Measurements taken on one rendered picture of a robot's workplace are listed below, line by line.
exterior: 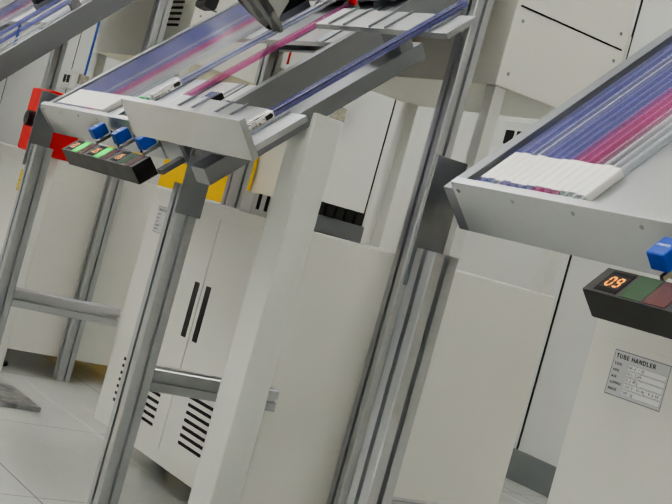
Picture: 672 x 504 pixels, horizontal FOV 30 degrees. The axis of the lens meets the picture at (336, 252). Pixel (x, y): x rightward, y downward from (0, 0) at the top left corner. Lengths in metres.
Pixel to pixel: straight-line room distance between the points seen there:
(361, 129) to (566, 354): 1.61
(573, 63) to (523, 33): 0.15
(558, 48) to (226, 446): 1.12
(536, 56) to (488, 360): 0.64
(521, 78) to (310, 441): 0.85
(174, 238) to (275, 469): 0.52
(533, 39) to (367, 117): 2.69
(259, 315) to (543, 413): 2.19
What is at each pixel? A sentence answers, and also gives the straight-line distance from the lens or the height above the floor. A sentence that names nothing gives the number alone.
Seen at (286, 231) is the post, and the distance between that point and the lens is 2.04.
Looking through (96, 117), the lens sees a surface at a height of 0.72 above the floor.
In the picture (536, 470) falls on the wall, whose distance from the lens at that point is 4.11.
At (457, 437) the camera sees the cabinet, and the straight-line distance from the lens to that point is 2.66.
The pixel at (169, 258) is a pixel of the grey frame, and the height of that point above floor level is 0.51.
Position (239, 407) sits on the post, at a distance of 2.07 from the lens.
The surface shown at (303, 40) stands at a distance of 2.49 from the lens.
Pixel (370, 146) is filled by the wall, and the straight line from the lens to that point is 5.18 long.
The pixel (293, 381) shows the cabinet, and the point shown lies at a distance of 2.39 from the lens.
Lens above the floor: 0.63
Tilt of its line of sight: 1 degrees down
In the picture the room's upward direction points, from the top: 15 degrees clockwise
